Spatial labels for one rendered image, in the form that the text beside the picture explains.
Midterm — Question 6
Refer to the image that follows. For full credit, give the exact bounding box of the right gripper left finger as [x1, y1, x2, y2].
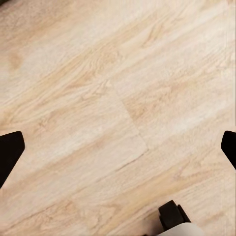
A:
[0, 131, 25, 189]

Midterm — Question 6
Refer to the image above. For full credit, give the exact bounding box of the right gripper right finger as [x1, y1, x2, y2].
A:
[221, 130, 236, 169]

